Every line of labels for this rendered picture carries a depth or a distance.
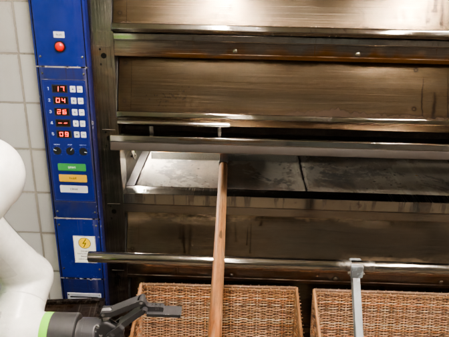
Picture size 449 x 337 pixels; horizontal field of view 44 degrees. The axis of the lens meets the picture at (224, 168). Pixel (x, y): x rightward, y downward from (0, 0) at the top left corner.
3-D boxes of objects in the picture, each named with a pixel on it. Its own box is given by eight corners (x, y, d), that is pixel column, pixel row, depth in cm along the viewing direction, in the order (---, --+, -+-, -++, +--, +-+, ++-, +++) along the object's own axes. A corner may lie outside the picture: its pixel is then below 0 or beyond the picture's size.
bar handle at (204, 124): (117, 139, 163) (118, 138, 164) (229, 142, 162) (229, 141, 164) (117, 120, 161) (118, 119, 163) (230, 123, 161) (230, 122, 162)
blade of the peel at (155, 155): (296, 162, 209) (296, 155, 208) (151, 158, 209) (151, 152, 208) (288, 130, 242) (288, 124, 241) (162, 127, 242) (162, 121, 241)
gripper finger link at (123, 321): (112, 329, 119) (107, 325, 118) (150, 301, 116) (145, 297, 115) (109, 341, 115) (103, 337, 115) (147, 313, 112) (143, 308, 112)
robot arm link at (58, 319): (47, 370, 114) (42, 333, 110) (63, 332, 125) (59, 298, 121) (76, 370, 114) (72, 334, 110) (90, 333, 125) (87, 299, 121)
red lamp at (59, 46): (55, 51, 162) (53, 31, 159) (66, 52, 161) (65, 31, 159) (53, 53, 160) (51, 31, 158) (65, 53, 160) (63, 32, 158)
